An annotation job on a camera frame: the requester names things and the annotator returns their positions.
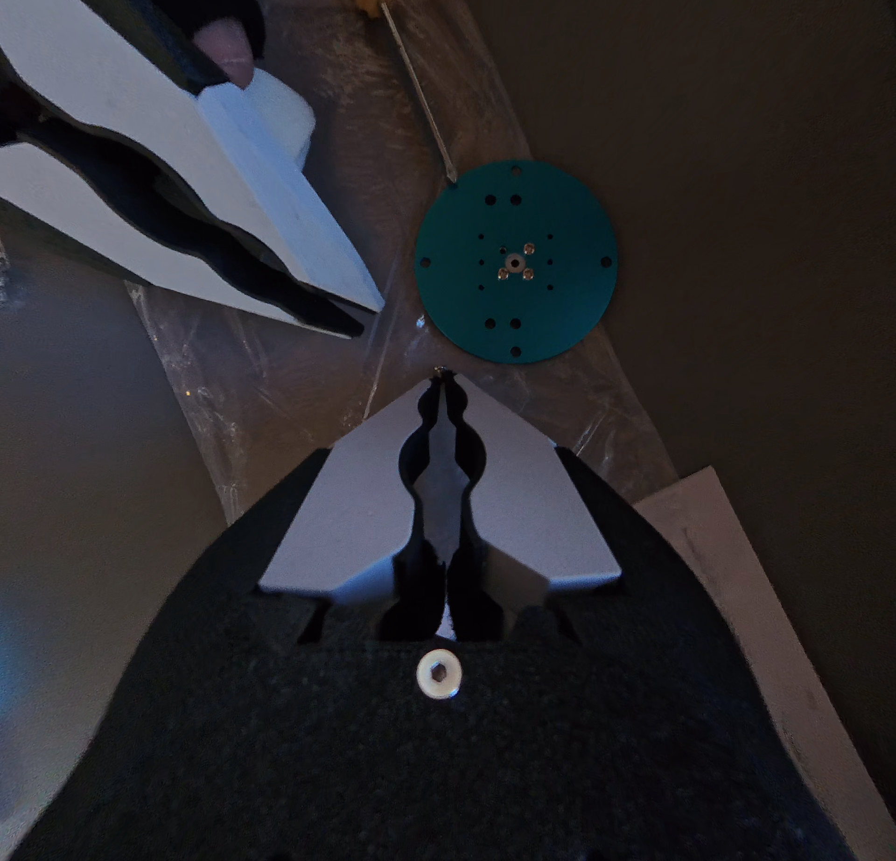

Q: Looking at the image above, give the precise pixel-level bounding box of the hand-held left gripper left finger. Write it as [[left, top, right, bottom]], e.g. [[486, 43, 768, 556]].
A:
[[258, 378, 447, 639]]

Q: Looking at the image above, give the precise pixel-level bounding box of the white assembly guide sheet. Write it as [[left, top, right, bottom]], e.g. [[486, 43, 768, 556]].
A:
[[633, 464, 896, 856]]

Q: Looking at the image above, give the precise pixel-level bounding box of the grey desk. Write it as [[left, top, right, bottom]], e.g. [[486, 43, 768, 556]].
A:
[[0, 0, 896, 861]]

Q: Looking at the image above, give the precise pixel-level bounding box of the blue round metal disc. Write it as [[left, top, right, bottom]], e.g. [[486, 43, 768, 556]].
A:
[[414, 159, 621, 366]]

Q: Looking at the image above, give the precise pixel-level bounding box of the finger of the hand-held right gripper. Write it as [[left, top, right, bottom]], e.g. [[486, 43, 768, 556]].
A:
[[0, 122, 366, 341], [0, 0, 385, 315]]

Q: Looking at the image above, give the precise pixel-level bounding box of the person's right hand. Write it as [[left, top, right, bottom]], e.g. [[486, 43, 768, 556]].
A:
[[192, 18, 256, 92]]

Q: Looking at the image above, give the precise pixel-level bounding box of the clear plastic bag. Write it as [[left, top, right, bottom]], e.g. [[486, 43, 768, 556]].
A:
[[122, 0, 679, 526]]

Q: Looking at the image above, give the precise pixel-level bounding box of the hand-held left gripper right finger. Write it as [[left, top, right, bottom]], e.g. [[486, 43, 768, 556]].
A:
[[448, 375, 623, 639]]

